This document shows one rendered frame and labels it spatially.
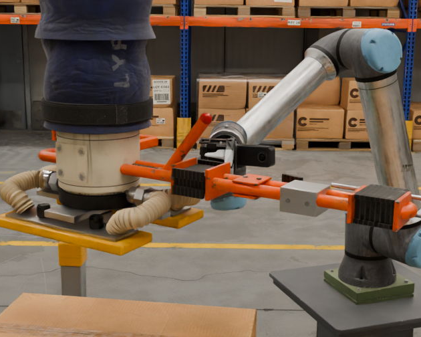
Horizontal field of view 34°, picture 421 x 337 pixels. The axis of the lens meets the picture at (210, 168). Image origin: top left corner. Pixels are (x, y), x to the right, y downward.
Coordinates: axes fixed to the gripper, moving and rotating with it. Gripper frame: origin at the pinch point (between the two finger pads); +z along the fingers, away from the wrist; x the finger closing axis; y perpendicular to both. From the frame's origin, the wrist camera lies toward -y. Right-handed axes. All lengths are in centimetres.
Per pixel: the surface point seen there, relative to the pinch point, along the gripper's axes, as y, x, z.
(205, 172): 3.6, 2.3, 15.4
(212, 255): 27, -134, -321
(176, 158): 9.8, 3.5, 8.9
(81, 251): 45, -37, -48
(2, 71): 362, -53, -811
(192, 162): 6.8, 2.3, 6.5
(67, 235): 30.1, -11.2, 13.6
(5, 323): 51, -39, -5
